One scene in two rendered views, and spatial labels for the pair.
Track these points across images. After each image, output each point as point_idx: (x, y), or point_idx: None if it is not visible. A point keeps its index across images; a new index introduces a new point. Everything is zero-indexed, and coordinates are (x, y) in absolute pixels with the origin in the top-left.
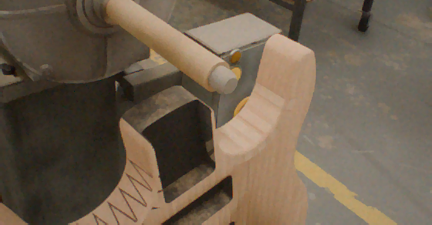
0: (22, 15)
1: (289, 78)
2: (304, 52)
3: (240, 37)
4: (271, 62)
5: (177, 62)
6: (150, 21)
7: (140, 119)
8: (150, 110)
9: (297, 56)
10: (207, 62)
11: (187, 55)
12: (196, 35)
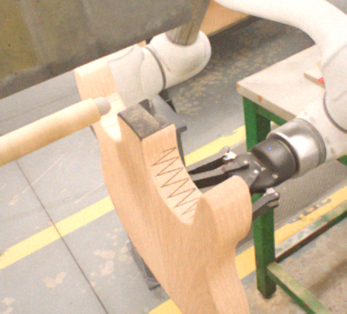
0: None
1: (111, 77)
2: (104, 58)
3: None
4: (94, 81)
5: (70, 127)
6: (14, 136)
7: (149, 127)
8: (143, 122)
9: (104, 62)
10: (89, 104)
11: (73, 115)
12: None
